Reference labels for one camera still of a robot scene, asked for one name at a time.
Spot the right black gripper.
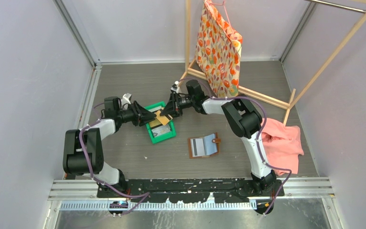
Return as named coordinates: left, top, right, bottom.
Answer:
left=160, top=93, right=195, bottom=120

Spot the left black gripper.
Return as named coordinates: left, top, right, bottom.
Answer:
left=116, top=101, right=156, bottom=126

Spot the gold credit card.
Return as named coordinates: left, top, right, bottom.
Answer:
left=154, top=110, right=173, bottom=125

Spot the green plastic bin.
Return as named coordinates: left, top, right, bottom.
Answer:
left=145, top=101, right=176, bottom=144

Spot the brown leather card holder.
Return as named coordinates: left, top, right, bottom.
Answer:
left=187, top=132, right=221, bottom=159

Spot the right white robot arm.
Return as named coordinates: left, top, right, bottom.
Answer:
left=161, top=79, right=276, bottom=196

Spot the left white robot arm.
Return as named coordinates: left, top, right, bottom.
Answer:
left=62, top=94, right=156, bottom=198

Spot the silver card in bin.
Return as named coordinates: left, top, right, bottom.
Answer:
left=151, top=125, right=171, bottom=138

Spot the floral fabric bag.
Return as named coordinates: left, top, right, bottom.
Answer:
left=195, top=0, right=243, bottom=97

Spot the pink hanger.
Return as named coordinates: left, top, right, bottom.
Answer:
left=205, top=0, right=234, bottom=32

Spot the pink cloth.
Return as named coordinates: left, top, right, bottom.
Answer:
left=262, top=118, right=304, bottom=176

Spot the wooden clothes rack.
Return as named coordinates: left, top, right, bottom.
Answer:
left=175, top=0, right=366, bottom=125

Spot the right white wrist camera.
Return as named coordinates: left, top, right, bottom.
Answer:
left=170, top=81, right=181, bottom=94

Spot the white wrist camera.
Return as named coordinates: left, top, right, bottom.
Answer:
left=121, top=93, right=132, bottom=105
left=170, top=81, right=181, bottom=94

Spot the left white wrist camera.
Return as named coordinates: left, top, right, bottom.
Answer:
left=121, top=93, right=132, bottom=105

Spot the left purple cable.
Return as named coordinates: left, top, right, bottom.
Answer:
left=79, top=101, right=151, bottom=209

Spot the purple cable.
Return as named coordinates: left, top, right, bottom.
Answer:
left=178, top=77, right=293, bottom=216
left=79, top=101, right=151, bottom=209

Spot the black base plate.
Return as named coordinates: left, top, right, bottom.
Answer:
left=97, top=177, right=285, bottom=205

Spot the aluminium frame rail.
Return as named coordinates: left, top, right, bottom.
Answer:
left=49, top=177, right=335, bottom=212

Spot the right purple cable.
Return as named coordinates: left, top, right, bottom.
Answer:
left=178, top=77, right=293, bottom=216

